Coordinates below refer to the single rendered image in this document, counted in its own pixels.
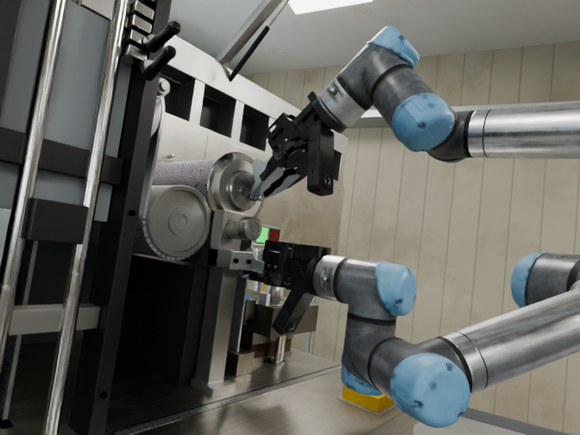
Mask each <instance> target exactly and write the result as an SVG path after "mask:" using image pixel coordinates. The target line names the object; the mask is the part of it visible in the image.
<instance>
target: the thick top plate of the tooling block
mask: <svg viewBox="0 0 580 435"><path fill-rule="evenodd" d="M260 293H261V292H258V291H254V290H250V289H247V295H246V296H249V297H250V298H251V299H256V303H255V315H254V322H253V324H250V325H243V326H242V329H243V330H246V331H250V332H253V333H255V334H258V335H261V336H264V337H269V338H272V337H284V336H289V335H295V334H300V333H307V332H313V331H316V326H317V318H318V305H314V304H310V305H309V306H308V308H307V310H306V312H305V314H304V316H303V318H302V319H301V320H300V322H299V324H298V326H297V328H296V330H295V331H294V332H292V333H288V334H284V335H280V334H279V333H278V332H277V331H276V330H275V329H274V328H273V327H272V324H273V322H274V320H275V319H276V317H277V315H278V313H279V311H280V310H281V308H282V306H283V304H284V302H285V301H286V299H287V298H284V297H281V306H263V305H260V304H258V301H259V294H260Z"/></svg>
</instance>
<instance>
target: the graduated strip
mask: <svg viewBox="0 0 580 435"><path fill-rule="evenodd" d="M340 369H342V365H340V364H339V365H336V366H333V367H329V368H327V369H321V370H319V371H315V372H312V373H309V374H306V375H301V376H298V377H294V378H292V379H288V380H285V381H280V382H276V383H274V384H271V385H267V386H265V387H261V388H256V389H253V390H250V391H247V392H244V393H240V394H235V395H232V396H229V397H226V398H223V399H220V400H215V401H212V402H208V403H205V404H202V405H199V406H196V407H191V408H187V409H185V410H181V411H178V412H175V413H170V414H167V415H164V416H160V417H158V418H154V419H150V420H146V421H143V422H140V423H137V424H134V425H131V426H125V427H123V428H119V429H116V430H113V431H110V432H109V433H111V434H112V435H132V434H135V433H138V432H143V431H146V430H148V429H151V428H154V427H157V426H162V425H165V424H167V423H171V422H174V421H176V420H179V419H184V418H187V417H190V416H193V415H196V414H199V413H203V412H206V411H210V410H212V409H215V408H218V407H223V406H226V405H229V404H231V403H235V402H238V401H240V400H245V399H248V398H251V397H254V396H257V395H260V394H265V393H267V392H270V391H274V390H276V389H279V388H284V387H287V386H290V385H293V384H295V383H299V382H302V381H306V380H309V379H312V378H315V377H318V376H321V375H326V374H329V373H331V372H334V371H338V370H340Z"/></svg>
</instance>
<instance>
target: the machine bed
mask: <svg viewBox="0 0 580 435"><path fill-rule="evenodd" d="M82 341H83V339H75V340H74V344H73V349H72V359H71V364H70V369H69V375H68V380H67V385H66V396H65V401H64V406H63V412H62V417H61V422H60V429H62V428H66V427H68V426H69V420H70V415H71V410H72V404H73V395H74V389H75V383H76V378H77V373H78V367H79V358H80V352H81V346H82ZM56 343H57V342H49V343H39V344H23V345H20V349H19V355H18V360H17V365H16V374H15V380H14V384H13V389H12V395H11V400H10V404H9V414H8V418H7V419H5V420H2V419H1V418H0V435H39V434H41V430H42V425H43V420H44V414H45V409H46V404H47V394H48V389H49V384H50V379H51V374H52V368H53V363H54V353H55V348H56ZM290 351H292V354H291V356H289V357H284V358H283V359H285V360H286V364H285V365H283V366H277V365H273V364H272V363H271V362H270V361H268V362H261V363H257V364H253V368H252V373H248V374H245V375H239V376H234V375H232V374H229V373H227V372H225V371H224V379H226V380H228V381H232V382H234V383H235V384H236V387H235V390H234V391H231V392H228V393H224V394H219V395H216V396H210V395H209V394H207V393H205V392H203V391H201V390H199V389H197V388H195V387H193V386H192V385H191V383H188V384H185V385H180V386H178V385H176V384H174V383H172V382H170V381H168V380H167V379H165V378H163V377H161V376H159V375H157V374H156V373H154V372H152V371H150V370H148V369H146V368H144V367H143V366H141V365H139V364H138V363H136V362H133V361H131V360H129V359H128V358H127V357H125V356H122V355H120V354H119V353H117V359H116V364H115V370H114V375H113V382H112V387H111V392H110V403H109V409H108V414H107V420H106V426H105V431H104V435H112V434H111V433H109V432H110V431H113V430H116V429H119V428H123V427H125V426H131V425H134V424H137V423H140V422H143V421H146V420H150V419H154V418H158V417H160V416H164V415H167V414H170V413H175V412H178V411H181V410H185V409H187V408H191V407H196V406H199V405H202V404H205V403H208V402H212V401H215V400H220V399H223V398H226V397H229V396H232V395H235V394H240V393H244V392H247V391H250V390H253V389H256V388H261V387H265V386H267V385H271V384H274V383H276V382H280V381H285V380H288V379H292V378H294V377H298V376H301V375H306V374H309V373H312V372H315V371H319V370H321V369H327V368H329V367H333V366H336V365H339V364H340V365H342V364H341V363H338V362H333V361H331V360H328V359H325V358H323V357H320V356H315V355H313V354H310V353H307V352H304V351H302V350H297V349H295V348H292V347H291V348H290ZM341 371H342V370H341V369H340V370H338V371H334V372H331V373H329V374H326V375H321V376H318V377H315V378H312V379H309V380H306V381H302V382H299V383H295V384H293V385H290V386H287V387H284V388H279V389H276V390H274V391H270V392H267V393H265V394H260V395H257V396H254V397H251V398H248V399H245V400H240V401H238V402H235V403H231V404H229V405H226V406H223V407H218V408H215V409H212V410H210V411H206V412H203V413H199V414H196V415H193V416H190V417H187V418H184V419H179V420H176V421H174V422H171V423H167V424H165V425H162V426H157V427H154V428H151V429H148V430H146V431H143V432H138V433H135V434H132V435H402V434H403V433H405V432H406V431H408V430H409V429H410V428H412V427H413V426H415V425H416V424H418V423H419V420H417V419H415V418H413V417H411V416H409V415H407V414H406V413H404V412H403V411H402V410H400V409H399V408H398V406H396V407H394V408H392V409H390V410H389V411H387V412H385V413H384V414H382V415H380V416H378V415H376V414H373V413H370V412H368V411H366V410H363V409H361V408H359V407H355V406H353V405H351V404H349V403H346V402H344V401H341V400H338V399H337V397H338V396H340V395H342V394H343V389H344V384H343V382H342V379H341Z"/></svg>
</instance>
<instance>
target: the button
mask: <svg viewBox="0 0 580 435"><path fill-rule="evenodd" d="M342 398H344V399H346V400H349V401H352V402H355V403H356V404H359V405H361V406H364V407H367V408H369V409H372V410H374V411H377V412H379V411H381V410H382V409H384V408H386V407H388V406H390V405H392V404H394V402H393V401H392V400H390V399H389V398H388V397H387V396H386V395H385V394H381V395H367V394H360V393H358V392H355V390H352V389H349V388H347V387H346V386H344V389H343V397H342Z"/></svg>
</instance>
